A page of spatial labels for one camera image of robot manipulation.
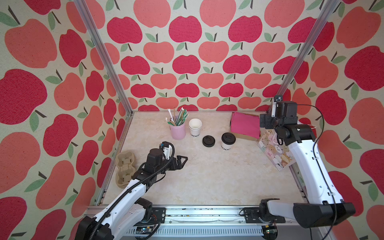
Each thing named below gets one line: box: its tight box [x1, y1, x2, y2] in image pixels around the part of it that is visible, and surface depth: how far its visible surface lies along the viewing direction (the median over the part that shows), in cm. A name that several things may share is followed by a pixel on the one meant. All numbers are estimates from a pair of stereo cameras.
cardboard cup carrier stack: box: [115, 150, 136, 189], surface depth 87 cm
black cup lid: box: [221, 132, 236, 145], surface depth 92 cm
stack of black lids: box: [202, 135, 216, 148], surface depth 103 cm
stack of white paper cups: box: [189, 118, 203, 138], surface depth 101 cm
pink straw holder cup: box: [169, 122, 186, 140], surface depth 106 cm
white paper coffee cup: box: [221, 132, 236, 151], surface depth 93 cm
